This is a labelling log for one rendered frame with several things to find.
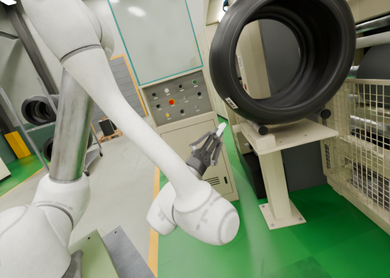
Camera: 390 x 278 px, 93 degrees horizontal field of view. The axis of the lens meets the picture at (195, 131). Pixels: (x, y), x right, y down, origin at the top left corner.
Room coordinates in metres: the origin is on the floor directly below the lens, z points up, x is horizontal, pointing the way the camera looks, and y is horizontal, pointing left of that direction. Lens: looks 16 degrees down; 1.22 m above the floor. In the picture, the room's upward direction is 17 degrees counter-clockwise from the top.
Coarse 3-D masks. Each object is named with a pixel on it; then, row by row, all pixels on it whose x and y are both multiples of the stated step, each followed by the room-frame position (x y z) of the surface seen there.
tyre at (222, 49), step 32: (256, 0) 0.77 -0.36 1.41; (288, 0) 0.98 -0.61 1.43; (320, 0) 0.74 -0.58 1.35; (224, 32) 0.80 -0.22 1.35; (320, 32) 0.96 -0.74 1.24; (352, 32) 0.73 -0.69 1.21; (224, 64) 0.79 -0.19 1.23; (320, 64) 0.96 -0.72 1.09; (224, 96) 0.82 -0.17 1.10; (288, 96) 1.03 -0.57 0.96; (320, 96) 0.74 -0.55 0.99
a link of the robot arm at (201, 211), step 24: (96, 48) 0.48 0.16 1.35; (72, 72) 0.47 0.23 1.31; (96, 72) 0.47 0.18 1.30; (96, 96) 0.47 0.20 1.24; (120, 96) 0.49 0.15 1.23; (120, 120) 0.45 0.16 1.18; (144, 144) 0.42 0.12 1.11; (168, 168) 0.38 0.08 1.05; (192, 192) 0.37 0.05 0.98; (216, 192) 0.39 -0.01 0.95; (192, 216) 0.34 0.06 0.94; (216, 216) 0.33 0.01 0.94; (216, 240) 0.31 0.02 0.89
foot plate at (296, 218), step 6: (264, 204) 1.35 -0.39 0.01; (264, 210) 1.29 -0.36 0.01; (294, 210) 1.19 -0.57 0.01; (264, 216) 1.22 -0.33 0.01; (270, 216) 1.20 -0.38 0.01; (294, 216) 1.14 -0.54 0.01; (300, 216) 1.12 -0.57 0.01; (270, 222) 1.15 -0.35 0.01; (276, 222) 1.14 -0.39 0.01; (282, 222) 1.12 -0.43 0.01; (288, 222) 1.10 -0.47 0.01; (294, 222) 1.09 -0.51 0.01; (300, 222) 1.07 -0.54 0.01; (270, 228) 1.10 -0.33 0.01; (276, 228) 1.09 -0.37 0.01
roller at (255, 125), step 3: (246, 120) 1.03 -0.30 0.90; (249, 123) 0.97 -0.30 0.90; (252, 123) 0.91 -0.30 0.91; (255, 123) 0.88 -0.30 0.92; (258, 123) 0.86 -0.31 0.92; (252, 126) 0.90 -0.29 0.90; (255, 126) 0.85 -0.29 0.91; (258, 126) 0.83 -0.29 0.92; (261, 126) 0.81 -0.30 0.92; (264, 126) 0.80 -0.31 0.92; (255, 129) 0.85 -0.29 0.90; (258, 129) 0.81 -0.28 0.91; (261, 129) 0.80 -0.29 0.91; (264, 129) 0.80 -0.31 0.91; (267, 129) 0.79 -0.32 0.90; (258, 132) 0.81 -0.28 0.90; (261, 132) 0.80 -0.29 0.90; (264, 132) 0.80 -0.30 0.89; (267, 132) 0.79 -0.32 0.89
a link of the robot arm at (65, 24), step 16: (32, 0) 0.45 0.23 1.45; (48, 0) 0.45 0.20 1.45; (64, 0) 0.47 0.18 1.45; (80, 0) 0.53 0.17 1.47; (32, 16) 0.46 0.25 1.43; (48, 16) 0.45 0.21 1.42; (64, 16) 0.46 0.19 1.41; (80, 16) 0.48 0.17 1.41; (96, 16) 0.59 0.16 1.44; (48, 32) 0.45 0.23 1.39; (64, 32) 0.45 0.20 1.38; (80, 32) 0.46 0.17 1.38; (96, 32) 0.53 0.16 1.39; (64, 48) 0.45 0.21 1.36; (80, 48) 0.46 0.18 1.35
